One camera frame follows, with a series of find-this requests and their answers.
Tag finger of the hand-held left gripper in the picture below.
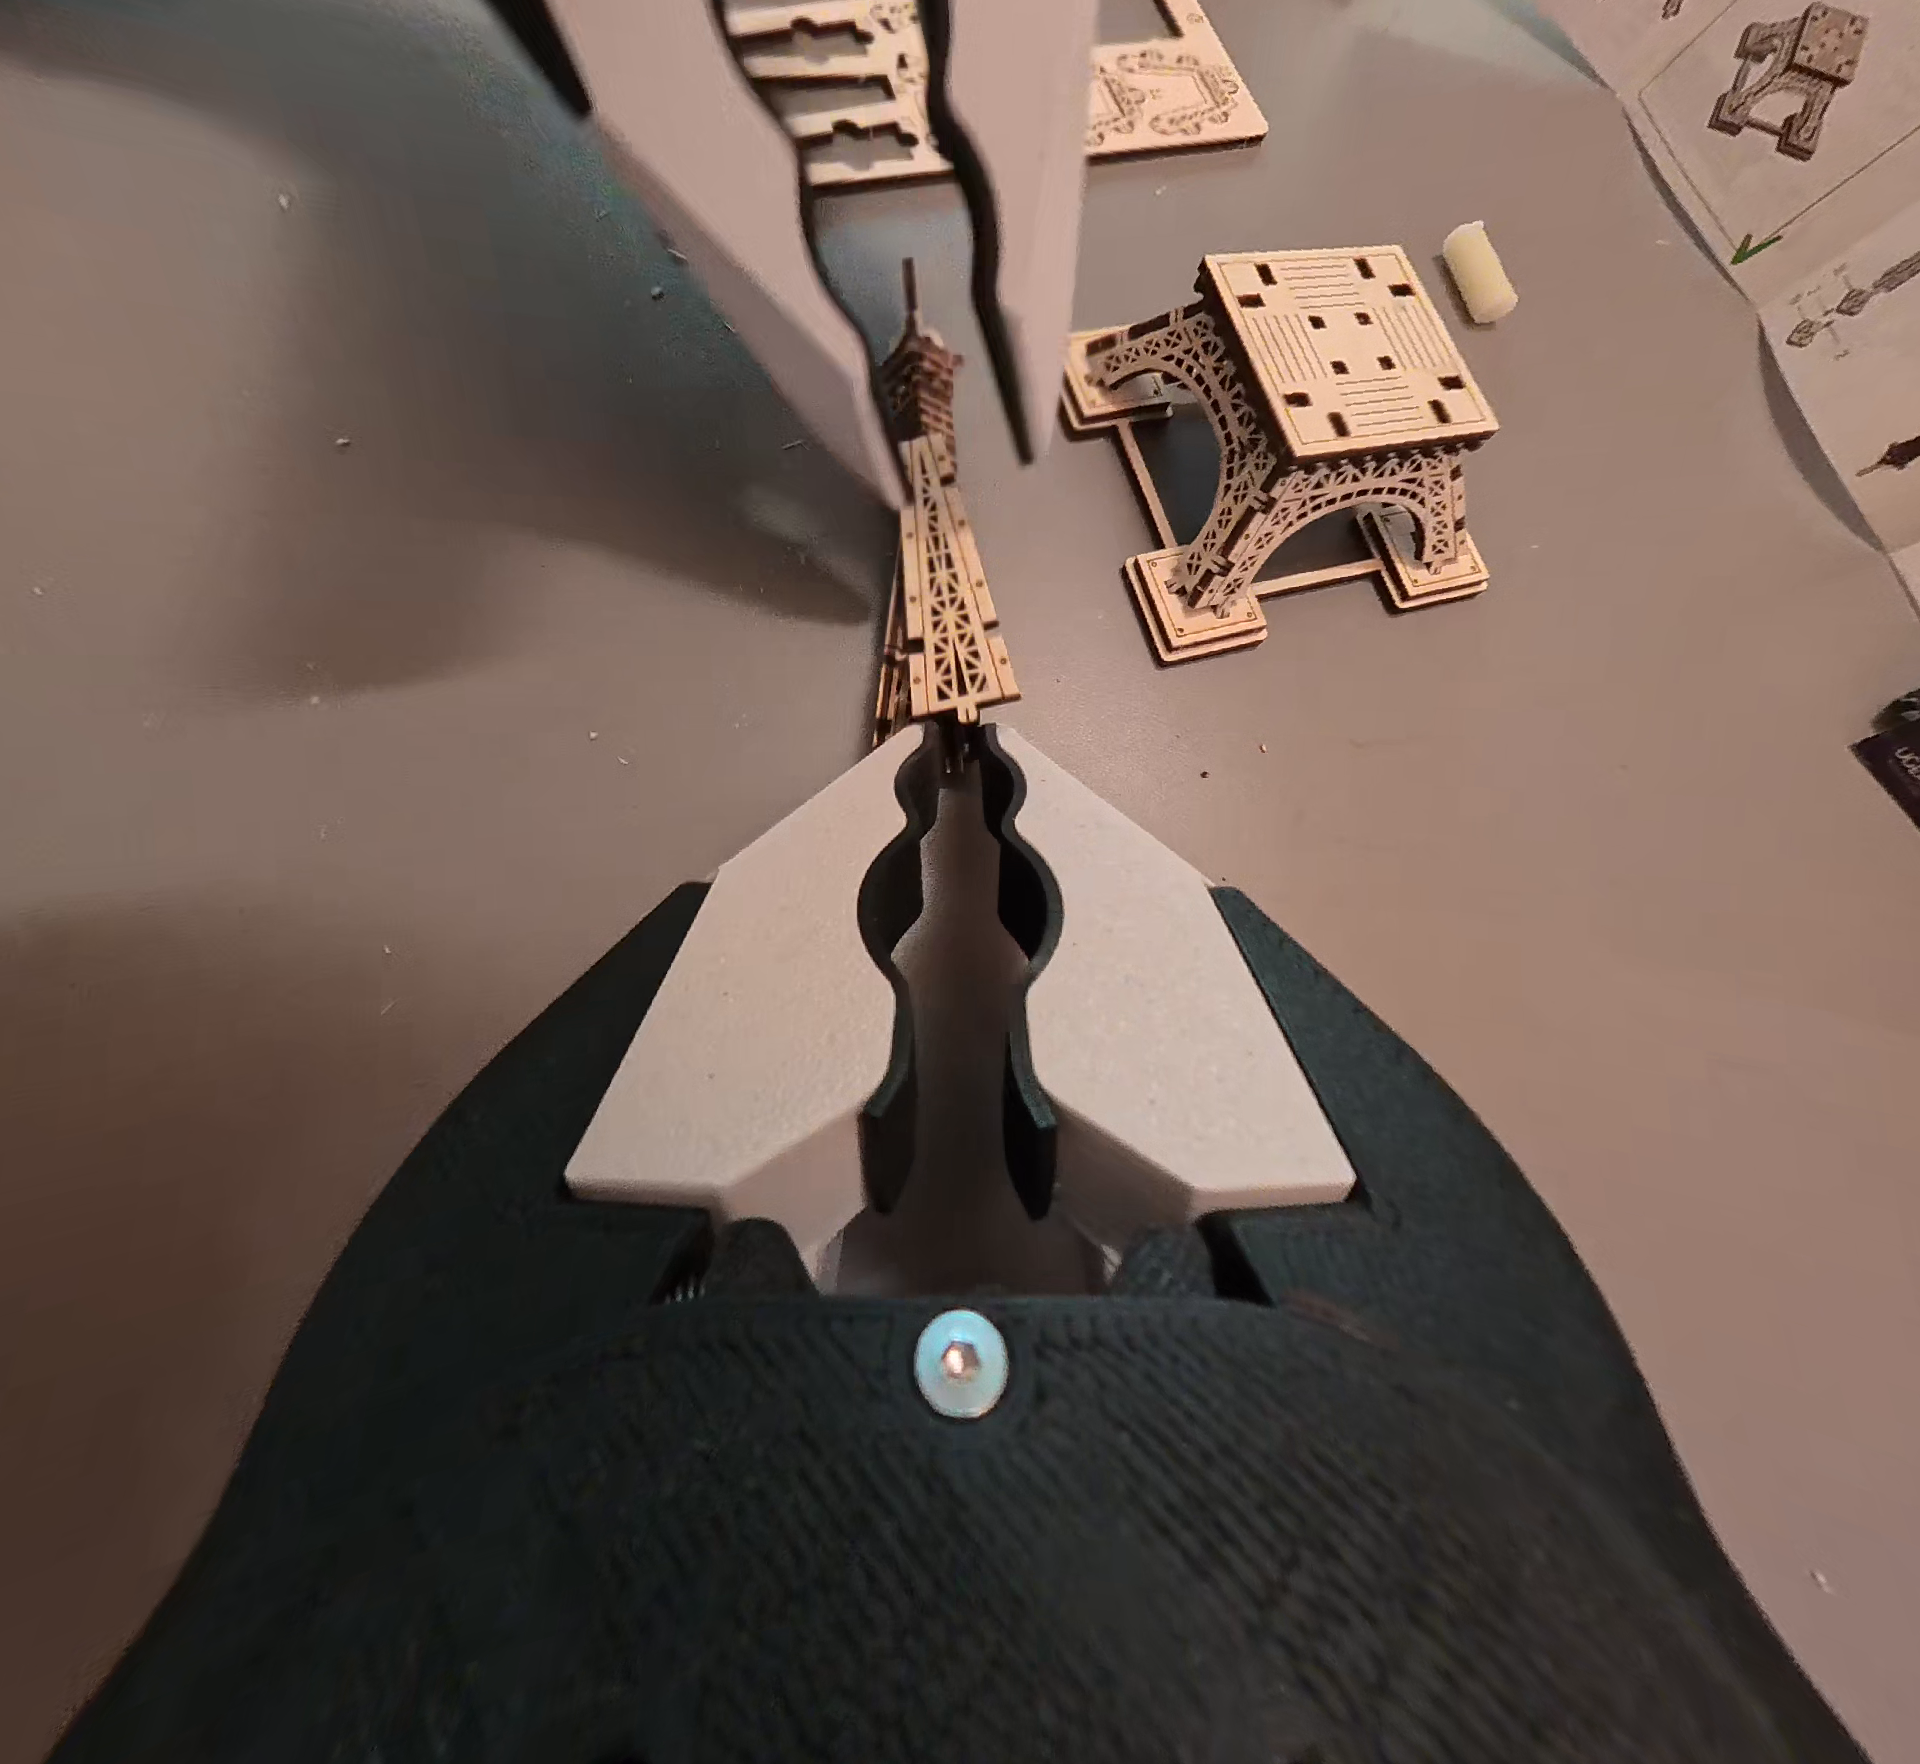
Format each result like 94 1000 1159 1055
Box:
882 0 1113 468
476 0 907 511

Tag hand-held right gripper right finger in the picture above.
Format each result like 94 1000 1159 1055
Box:
983 723 1361 1264

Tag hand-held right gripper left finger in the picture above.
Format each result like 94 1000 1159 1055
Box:
565 723 943 1273

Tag wooden tower spire assembly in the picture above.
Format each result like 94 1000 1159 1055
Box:
870 258 1026 780

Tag grey desk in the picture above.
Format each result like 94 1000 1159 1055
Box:
0 0 1920 1764

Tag wooden part sheet long slots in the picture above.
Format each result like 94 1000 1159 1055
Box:
715 0 1272 197

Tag wooden tower base model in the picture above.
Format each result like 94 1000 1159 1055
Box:
1059 241 1503 666

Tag small pale wax stick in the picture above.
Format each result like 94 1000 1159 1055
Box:
1441 219 1522 329

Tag assembly diagram instruction sheet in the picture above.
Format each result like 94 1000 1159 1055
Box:
1437 0 1920 554

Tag dark purple model kit box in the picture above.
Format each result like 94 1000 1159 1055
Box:
1851 685 1920 833

